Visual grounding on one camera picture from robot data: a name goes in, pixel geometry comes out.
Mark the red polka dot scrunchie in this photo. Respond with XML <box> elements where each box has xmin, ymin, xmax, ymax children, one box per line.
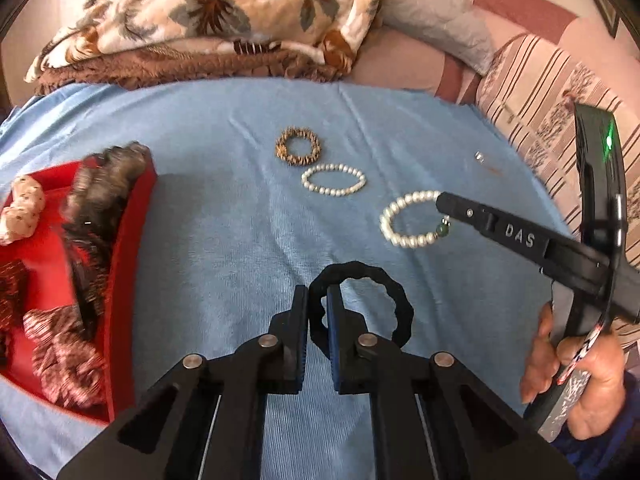
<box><xmin>0</xmin><ymin>260</ymin><xmax>31</xmax><ymax>366</ymax></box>

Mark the black hair clip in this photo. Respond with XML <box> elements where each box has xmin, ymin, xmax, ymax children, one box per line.
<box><xmin>62</xmin><ymin>220</ymin><xmax>113</xmax><ymax>341</ymax></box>

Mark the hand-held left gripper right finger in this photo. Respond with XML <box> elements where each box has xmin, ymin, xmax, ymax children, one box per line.
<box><xmin>322</xmin><ymin>290</ymin><xmax>581</xmax><ymax>480</ymax></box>

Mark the white pearl bracelet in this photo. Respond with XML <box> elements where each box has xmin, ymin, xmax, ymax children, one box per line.
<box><xmin>301</xmin><ymin>162</ymin><xmax>367</xmax><ymax>197</ymax></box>

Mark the striped floral pillow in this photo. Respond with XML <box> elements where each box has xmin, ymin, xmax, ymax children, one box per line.
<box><xmin>475</xmin><ymin>32</ymin><xmax>640</xmax><ymax>351</ymax></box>

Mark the person's right forearm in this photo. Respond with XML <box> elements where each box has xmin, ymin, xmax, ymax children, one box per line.
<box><xmin>550</xmin><ymin>370</ymin><xmax>640</xmax><ymax>480</ymax></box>

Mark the red gingham scrunchie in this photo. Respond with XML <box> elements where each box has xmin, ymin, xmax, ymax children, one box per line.
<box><xmin>24</xmin><ymin>305</ymin><xmax>108</xmax><ymax>408</ymax></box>

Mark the pink patchwork bedsheet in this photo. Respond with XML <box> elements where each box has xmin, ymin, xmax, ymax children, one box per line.
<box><xmin>350</xmin><ymin>0</ymin><xmax>616</xmax><ymax>106</ymax></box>

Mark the pearl bracelet with green bead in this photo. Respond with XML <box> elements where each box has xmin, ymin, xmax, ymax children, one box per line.
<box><xmin>379</xmin><ymin>190</ymin><xmax>453</xmax><ymax>250</ymax></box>

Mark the grey patterned scrunchie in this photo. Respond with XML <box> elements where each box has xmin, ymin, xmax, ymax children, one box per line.
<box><xmin>60</xmin><ymin>141</ymin><xmax>152</xmax><ymax>241</ymax></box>

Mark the brown quilted blanket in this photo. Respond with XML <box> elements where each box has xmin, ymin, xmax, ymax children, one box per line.
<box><xmin>35</xmin><ymin>45</ymin><xmax>351</xmax><ymax>96</ymax></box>

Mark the floral leaf print blanket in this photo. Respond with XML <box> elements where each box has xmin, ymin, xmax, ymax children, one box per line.
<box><xmin>25</xmin><ymin>0</ymin><xmax>388</xmax><ymax>83</ymax></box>

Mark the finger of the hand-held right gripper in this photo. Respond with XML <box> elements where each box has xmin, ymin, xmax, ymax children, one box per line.
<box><xmin>435</xmin><ymin>190</ymin><xmax>616</xmax><ymax>297</ymax></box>

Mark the brown bead bracelet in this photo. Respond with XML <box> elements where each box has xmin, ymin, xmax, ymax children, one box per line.
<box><xmin>275</xmin><ymin>126</ymin><xmax>323</xmax><ymax>166</ymax></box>

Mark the person's right hand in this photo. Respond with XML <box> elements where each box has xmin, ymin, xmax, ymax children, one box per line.
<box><xmin>520</xmin><ymin>302</ymin><xmax>628</xmax><ymax>441</ymax></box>

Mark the thick black hair tie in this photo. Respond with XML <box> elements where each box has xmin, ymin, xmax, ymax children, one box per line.
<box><xmin>307</xmin><ymin>261</ymin><xmax>415</xmax><ymax>348</ymax></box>

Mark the red box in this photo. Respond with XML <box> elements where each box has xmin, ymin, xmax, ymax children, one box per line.
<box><xmin>0</xmin><ymin>160</ymin><xmax>160</xmax><ymax>426</ymax></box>

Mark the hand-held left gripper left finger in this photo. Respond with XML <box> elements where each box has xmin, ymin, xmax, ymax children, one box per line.
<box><xmin>56</xmin><ymin>285</ymin><xmax>310</xmax><ymax>480</ymax></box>

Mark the light blue pillow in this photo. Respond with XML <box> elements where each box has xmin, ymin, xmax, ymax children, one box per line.
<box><xmin>380</xmin><ymin>0</ymin><xmax>496</xmax><ymax>76</ymax></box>

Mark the white cherry print scrunchie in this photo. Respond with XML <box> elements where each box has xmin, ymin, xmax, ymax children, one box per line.
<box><xmin>0</xmin><ymin>175</ymin><xmax>47</xmax><ymax>247</ymax></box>

